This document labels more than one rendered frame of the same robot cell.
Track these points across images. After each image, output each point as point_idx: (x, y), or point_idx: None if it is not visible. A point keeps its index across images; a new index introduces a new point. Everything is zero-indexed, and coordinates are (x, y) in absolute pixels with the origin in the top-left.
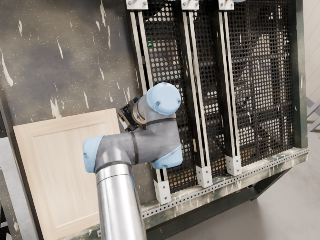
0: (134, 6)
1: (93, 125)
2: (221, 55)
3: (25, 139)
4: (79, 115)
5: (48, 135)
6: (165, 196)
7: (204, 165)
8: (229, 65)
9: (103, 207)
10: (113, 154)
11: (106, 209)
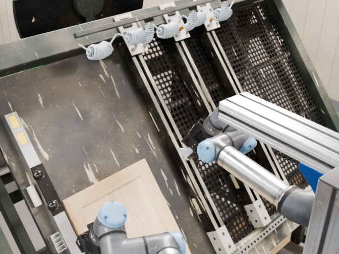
0: (136, 52)
1: (130, 182)
2: (225, 73)
3: (75, 211)
4: (115, 175)
5: (94, 203)
6: (228, 245)
7: (253, 198)
8: (236, 81)
9: (235, 163)
10: (222, 142)
11: (238, 162)
